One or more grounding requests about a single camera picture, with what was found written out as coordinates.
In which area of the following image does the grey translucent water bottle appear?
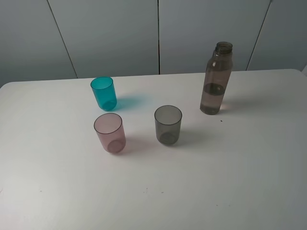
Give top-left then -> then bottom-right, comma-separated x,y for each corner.
200,42 -> 233,115

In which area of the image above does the teal translucent plastic cup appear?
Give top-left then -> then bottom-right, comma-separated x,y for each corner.
90,77 -> 117,111

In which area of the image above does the grey translucent plastic cup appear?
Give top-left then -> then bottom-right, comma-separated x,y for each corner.
154,105 -> 182,146

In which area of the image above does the pink translucent plastic cup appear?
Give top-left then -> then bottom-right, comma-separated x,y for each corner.
94,113 -> 126,154

